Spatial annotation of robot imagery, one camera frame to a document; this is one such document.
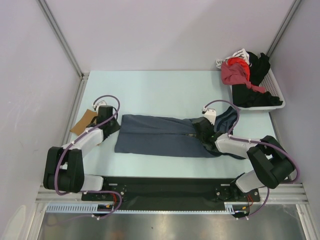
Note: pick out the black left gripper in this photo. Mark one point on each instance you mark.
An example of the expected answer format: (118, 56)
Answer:
(116, 126)

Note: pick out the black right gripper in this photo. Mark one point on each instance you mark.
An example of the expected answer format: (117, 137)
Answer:
(211, 124)

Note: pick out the tan ribbed tank top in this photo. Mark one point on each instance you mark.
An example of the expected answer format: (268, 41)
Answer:
(80, 128)

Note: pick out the blue printed garment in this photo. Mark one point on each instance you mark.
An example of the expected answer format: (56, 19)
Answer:
(167, 136)

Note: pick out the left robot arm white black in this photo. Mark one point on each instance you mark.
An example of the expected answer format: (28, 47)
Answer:
(64, 170)

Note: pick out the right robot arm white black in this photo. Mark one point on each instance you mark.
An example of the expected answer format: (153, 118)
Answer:
(271, 163)

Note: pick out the pink garment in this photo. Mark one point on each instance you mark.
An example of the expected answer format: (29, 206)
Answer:
(228, 74)

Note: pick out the red garment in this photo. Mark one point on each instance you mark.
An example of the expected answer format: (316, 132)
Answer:
(245, 79)

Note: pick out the grey plastic laundry basket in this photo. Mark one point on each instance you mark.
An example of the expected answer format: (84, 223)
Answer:
(249, 100)

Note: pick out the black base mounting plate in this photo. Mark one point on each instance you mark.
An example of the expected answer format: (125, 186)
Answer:
(172, 194)

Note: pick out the white black printed garment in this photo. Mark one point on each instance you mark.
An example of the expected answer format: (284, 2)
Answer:
(241, 53)

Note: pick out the front aluminium frame rail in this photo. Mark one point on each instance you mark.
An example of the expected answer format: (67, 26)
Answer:
(284, 194)

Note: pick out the left aluminium frame post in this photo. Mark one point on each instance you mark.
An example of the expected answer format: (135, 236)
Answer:
(49, 16)

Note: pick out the aluminium frame post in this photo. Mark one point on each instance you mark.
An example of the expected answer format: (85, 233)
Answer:
(296, 4)
(49, 16)

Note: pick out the right aluminium frame post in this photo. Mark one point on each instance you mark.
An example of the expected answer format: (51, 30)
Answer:
(296, 4)

